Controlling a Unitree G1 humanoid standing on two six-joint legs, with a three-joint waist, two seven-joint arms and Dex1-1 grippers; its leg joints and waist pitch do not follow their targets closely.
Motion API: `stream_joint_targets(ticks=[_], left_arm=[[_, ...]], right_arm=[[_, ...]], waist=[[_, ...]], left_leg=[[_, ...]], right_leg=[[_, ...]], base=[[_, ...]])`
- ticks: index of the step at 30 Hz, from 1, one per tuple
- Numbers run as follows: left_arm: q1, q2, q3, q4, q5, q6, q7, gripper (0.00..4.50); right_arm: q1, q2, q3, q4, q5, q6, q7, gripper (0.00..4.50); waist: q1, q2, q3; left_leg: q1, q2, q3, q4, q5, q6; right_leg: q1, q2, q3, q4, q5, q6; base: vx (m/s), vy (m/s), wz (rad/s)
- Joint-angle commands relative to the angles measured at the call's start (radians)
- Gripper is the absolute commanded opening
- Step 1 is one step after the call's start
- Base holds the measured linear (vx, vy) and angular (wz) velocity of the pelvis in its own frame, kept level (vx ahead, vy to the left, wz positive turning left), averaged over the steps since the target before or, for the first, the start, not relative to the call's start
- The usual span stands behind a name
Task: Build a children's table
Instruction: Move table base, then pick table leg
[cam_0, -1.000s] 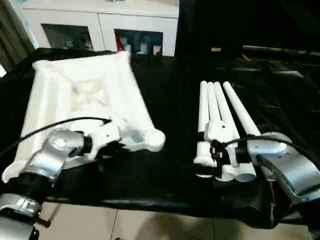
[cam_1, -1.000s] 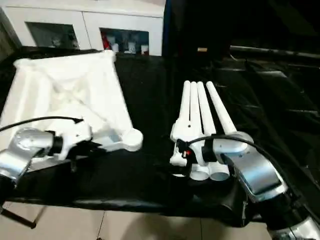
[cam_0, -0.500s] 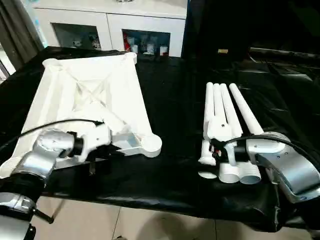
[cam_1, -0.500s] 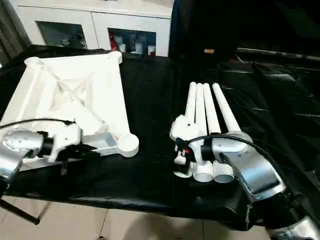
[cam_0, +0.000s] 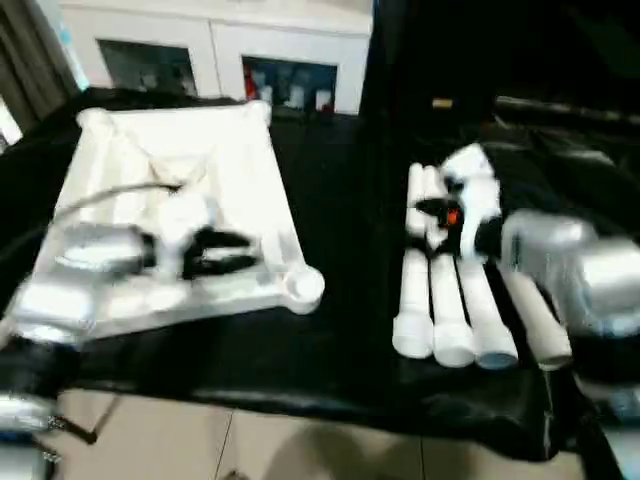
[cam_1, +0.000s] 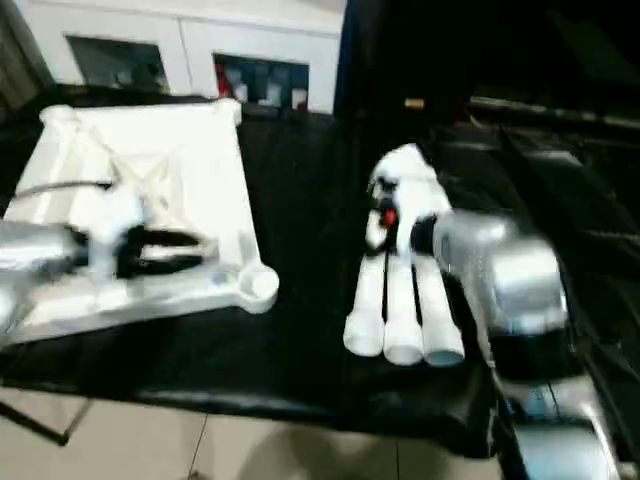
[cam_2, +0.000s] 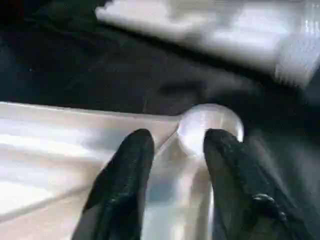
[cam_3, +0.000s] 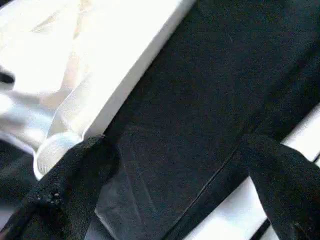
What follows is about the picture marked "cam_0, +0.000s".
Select white plastic table leg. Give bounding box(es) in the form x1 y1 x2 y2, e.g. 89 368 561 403
422 164 476 367
507 269 574 372
391 162 435 360
432 167 520 371

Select white plastic table top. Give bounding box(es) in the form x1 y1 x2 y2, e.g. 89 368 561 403
9 98 326 346

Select black glossy mat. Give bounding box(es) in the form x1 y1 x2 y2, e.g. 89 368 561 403
0 87 640 464

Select black long pole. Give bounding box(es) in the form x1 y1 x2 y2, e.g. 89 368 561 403
494 95 640 126

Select black backdrop cloth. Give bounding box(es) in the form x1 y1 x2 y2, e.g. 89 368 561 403
367 0 640 111

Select white cabinet with glass doors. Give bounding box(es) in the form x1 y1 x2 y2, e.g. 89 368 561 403
54 0 374 116

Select grey brown curtain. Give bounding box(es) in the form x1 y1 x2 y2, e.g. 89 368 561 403
0 0 81 131

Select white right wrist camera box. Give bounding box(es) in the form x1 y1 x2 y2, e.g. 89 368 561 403
439 142 504 259

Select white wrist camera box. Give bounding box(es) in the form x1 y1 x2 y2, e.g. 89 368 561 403
439 142 504 259
149 192 224 281

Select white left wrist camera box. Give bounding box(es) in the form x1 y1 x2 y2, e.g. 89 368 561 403
149 192 224 281

